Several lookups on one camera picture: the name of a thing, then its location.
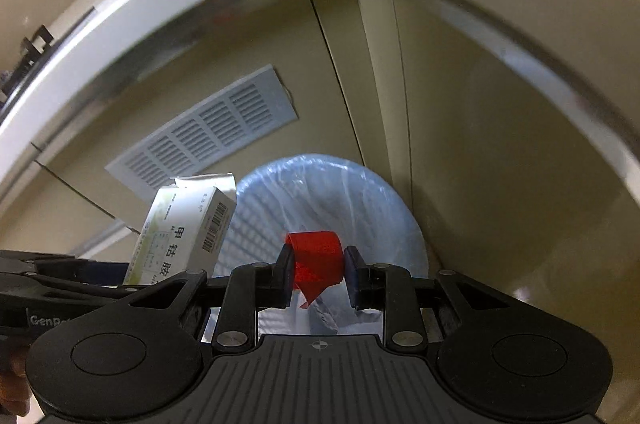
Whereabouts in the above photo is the grey cabinet vent grille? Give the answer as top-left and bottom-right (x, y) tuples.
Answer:
(104, 64), (300, 200)

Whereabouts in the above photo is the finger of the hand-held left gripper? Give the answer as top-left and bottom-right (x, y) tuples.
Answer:
(0, 249), (133, 286)
(0, 276), (151, 306)

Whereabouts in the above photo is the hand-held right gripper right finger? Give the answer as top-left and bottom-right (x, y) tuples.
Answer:
(344, 245), (525, 350)

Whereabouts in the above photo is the white green medicine box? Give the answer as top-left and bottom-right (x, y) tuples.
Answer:
(125, 173), (238, 287)

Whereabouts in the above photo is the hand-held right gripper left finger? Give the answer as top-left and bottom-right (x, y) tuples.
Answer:
(114, 244), (297, 352)

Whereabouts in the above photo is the beige kitchen cabinet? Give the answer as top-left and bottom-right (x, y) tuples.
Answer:
(0, 0), (640, 305)

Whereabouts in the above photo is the red plastic strip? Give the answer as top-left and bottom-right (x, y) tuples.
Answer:
(284, 230), (347, 309)

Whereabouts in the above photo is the blue plastic waste basket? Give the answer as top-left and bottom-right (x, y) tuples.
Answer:
(215, 154), (431, 336)

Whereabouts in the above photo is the person's left hand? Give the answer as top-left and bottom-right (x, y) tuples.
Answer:
(0, 344), (35, 420)

